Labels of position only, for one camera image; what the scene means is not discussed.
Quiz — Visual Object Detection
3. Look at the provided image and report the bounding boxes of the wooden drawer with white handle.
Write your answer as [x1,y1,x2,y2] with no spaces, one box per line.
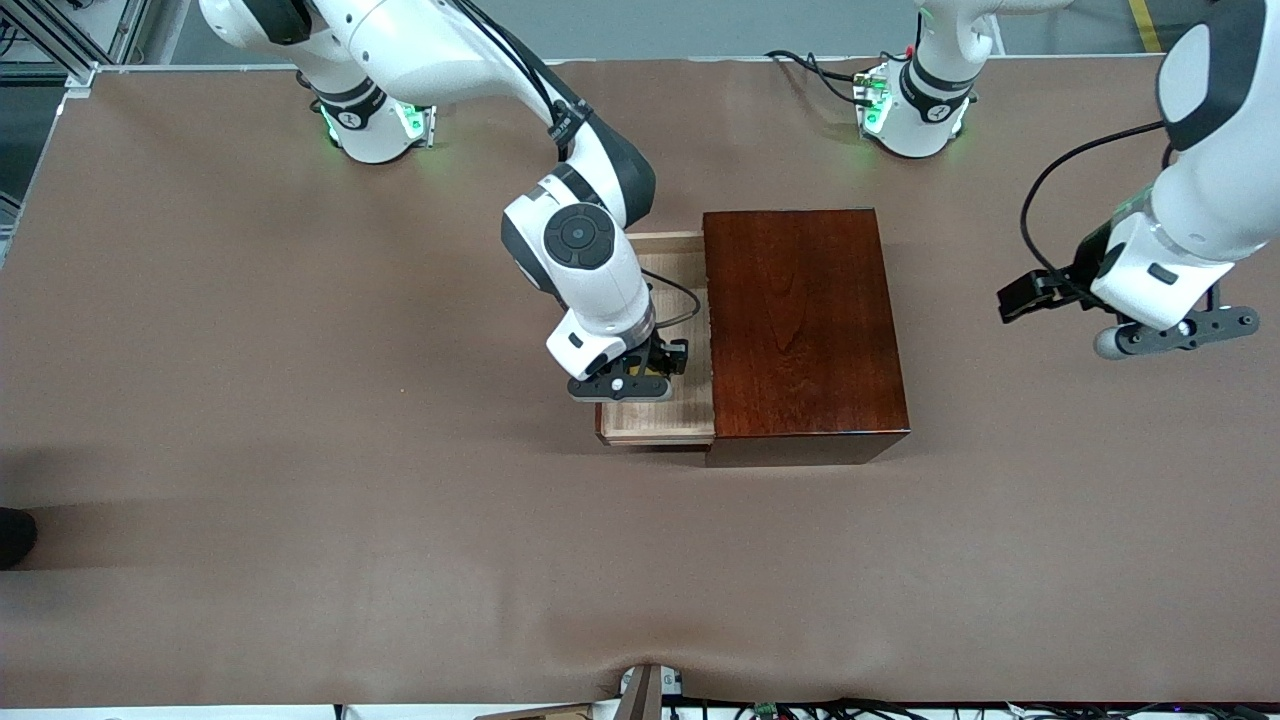
[596,231,718,448]

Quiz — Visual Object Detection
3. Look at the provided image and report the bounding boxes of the dark wooden drawer cabinet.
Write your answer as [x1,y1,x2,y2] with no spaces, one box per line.
[702,208,912,469]

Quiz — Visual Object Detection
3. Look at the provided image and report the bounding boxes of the brown table cloth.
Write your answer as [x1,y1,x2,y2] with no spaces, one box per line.
[0,58,1280,707]

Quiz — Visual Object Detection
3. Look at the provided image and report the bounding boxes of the black rounded object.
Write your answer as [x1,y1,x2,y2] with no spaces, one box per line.
[0,507,39,572]

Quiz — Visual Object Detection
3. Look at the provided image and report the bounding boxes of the black left arm base cables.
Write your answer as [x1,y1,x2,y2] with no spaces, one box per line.
[764,48,881,107]

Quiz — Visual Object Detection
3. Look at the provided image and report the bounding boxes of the grey camera stand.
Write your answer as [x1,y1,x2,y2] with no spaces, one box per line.
[614,663,687,720]

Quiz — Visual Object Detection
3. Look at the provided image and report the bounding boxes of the aluminium frame profile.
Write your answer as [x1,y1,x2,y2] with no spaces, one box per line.
[0,0,153,89]

